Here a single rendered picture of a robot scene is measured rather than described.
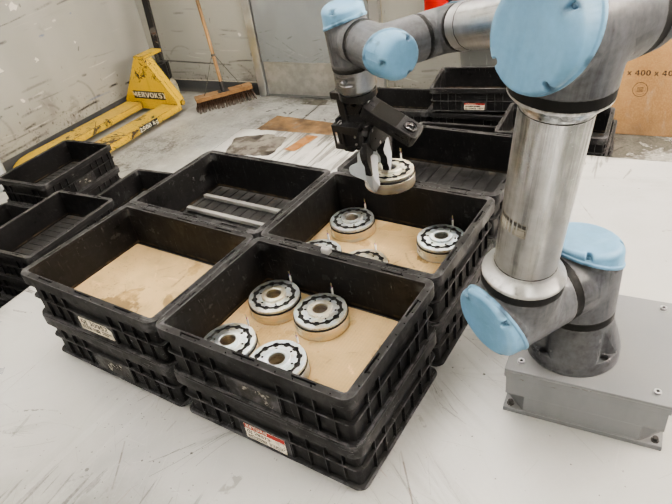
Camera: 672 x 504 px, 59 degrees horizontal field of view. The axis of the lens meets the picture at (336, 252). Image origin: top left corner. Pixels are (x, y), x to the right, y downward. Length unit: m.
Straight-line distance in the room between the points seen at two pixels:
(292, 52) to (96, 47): 1.52
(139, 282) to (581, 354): 0.91
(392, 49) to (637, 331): 0.64
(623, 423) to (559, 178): 0.50
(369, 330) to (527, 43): 0.62
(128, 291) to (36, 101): 3.50
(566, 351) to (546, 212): 0.34
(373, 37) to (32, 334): 1.07
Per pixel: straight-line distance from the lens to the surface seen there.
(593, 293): 0.95
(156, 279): 1.37
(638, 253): 1.54
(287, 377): 0.90
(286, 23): 4.59
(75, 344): 1.40
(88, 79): 5.06
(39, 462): 1.29
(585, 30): 0.62
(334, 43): 1.05
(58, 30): 4.92
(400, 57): 0.96
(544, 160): 0.72
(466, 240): 1.13
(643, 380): 1.08
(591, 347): 1.04
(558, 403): 1.10
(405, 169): 1.23
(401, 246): 1.30
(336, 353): 1.06
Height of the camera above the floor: 1.57
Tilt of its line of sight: 34 degrees down
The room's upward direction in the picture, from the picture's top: 9 degrees counter-clockwise
